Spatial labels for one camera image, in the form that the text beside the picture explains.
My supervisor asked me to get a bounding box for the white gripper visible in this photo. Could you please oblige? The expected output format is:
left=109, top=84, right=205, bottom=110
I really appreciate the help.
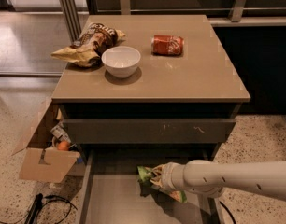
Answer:
left=150, top=162, right=188, bottom=191

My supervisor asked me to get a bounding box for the green rice chip bag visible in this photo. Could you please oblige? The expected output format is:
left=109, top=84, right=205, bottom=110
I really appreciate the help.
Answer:
left=137, top=166, right=187, bottom=203

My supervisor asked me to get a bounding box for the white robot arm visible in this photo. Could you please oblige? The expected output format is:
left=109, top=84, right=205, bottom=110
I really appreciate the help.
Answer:
left=152, top=160, right=286, bottom=202

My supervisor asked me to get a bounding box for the open middle drawer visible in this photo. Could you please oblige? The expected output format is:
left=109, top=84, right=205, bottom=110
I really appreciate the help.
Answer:
left=76, top=148, right=224, bottom=224

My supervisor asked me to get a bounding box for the grey drawer cabinet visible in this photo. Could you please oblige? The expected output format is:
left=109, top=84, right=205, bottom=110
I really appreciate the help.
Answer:
left=50, top=14, right=251, bottom=224

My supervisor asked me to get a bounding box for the closed top drawer front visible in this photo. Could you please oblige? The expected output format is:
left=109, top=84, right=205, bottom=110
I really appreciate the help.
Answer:
left=64, top=119, right=236, bottom=144

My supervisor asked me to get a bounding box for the brown yellow chip bag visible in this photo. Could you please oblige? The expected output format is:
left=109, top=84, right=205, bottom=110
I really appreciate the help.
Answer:
left=51, top=22, right=125, bottom=68

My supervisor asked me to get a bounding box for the orange fruit in box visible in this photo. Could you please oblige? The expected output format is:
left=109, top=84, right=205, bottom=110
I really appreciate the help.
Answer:
left=57, top=141, right=70, bottom=151

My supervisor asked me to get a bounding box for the crumpled packet in box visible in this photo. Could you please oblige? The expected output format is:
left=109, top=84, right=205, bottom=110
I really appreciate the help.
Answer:
left=50, top=123, right=71, bottom=143

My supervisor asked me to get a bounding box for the open cardboard box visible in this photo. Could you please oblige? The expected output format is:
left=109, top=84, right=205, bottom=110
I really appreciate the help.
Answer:
left=13, top=98, right=85, bottom=183

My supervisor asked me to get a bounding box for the white ceramic bowl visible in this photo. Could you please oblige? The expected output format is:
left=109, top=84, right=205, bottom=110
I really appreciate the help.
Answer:
left=101, top=46, right=141, bottom=78

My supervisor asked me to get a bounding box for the red soda can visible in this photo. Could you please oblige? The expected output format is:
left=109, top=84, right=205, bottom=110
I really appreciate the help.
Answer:
left=151, top=35, right=184, bottom=56

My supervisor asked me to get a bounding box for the black cable right floor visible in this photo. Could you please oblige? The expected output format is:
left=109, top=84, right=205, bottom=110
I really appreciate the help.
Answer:
left=219, top=200, right=237, bottom=224

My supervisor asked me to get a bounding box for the black cable on floor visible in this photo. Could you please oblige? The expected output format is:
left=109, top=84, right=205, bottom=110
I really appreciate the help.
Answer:
left=0, top=193, right=78, bottom=224

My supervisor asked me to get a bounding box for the metal railing frame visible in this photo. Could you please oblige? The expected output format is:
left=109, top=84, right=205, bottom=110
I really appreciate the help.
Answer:
left=59, top=0, right=286, bottom=40

